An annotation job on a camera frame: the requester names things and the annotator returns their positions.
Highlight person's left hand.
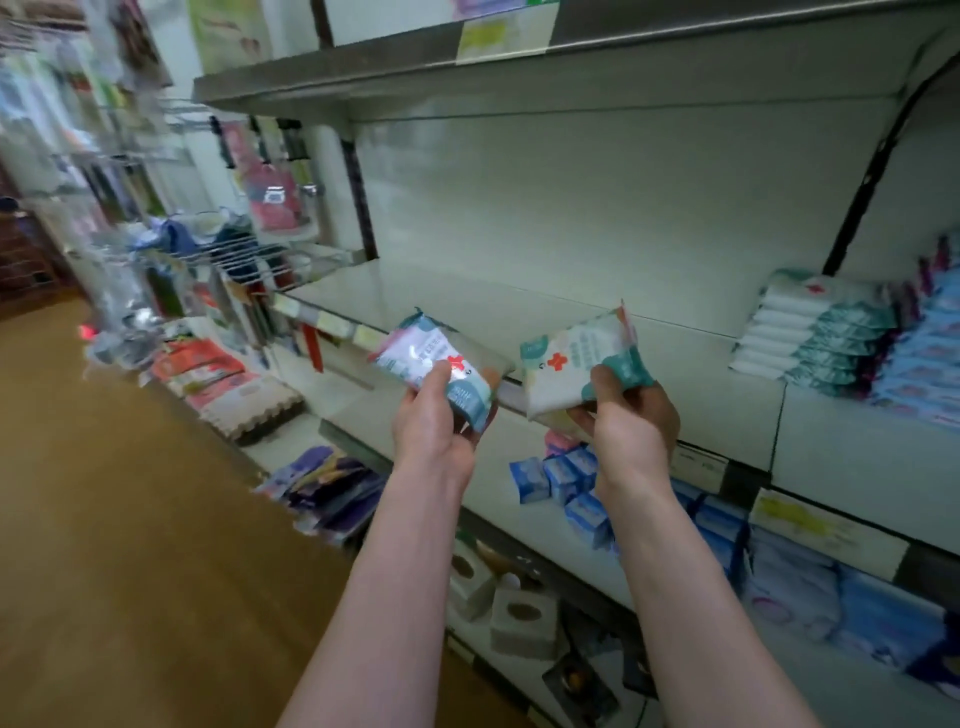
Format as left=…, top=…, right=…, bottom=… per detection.
left=393, top=360, right=504, bottom=489

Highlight person's right hand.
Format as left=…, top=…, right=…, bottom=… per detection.
left=570, top=352, right=681, bottom=504

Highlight wire display rack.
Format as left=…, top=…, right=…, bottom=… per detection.
left=90, top=210, right=362, bottom=347

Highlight dark plastic bags bundle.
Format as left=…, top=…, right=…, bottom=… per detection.
left=255, top=445, right=384, bottom=545

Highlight person's right forearm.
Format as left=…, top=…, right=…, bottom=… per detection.
left=600, top=480, right=819, bottom=728

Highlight stack of blue red packets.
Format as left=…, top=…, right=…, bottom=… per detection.
left=870, top=232, right=960, bottom=432

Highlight white textured pack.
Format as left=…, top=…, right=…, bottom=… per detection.
left=202, top=375, right=306, bottom=441

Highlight dark blue packaged goods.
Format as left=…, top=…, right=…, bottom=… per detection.
left=742, top=528, right=960, bottom=695

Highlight hanging packaged goods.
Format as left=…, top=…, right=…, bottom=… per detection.
left=0, top=0, right=324, bottom=242

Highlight metal store shelving unit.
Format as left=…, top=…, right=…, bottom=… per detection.
left=195, top=0, right=960, bottom=728

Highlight person's left forearm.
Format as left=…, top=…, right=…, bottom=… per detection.
left=277, top=465, right=474, bottom=728

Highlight beige tissue box holder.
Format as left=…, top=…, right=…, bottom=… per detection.
left=490, top=588, right=564, bottom=659
left=450, top=540, right=504, bottom=620

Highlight red mesh bag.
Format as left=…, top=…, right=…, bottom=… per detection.
left=150, top=337, right=249, bottom=395

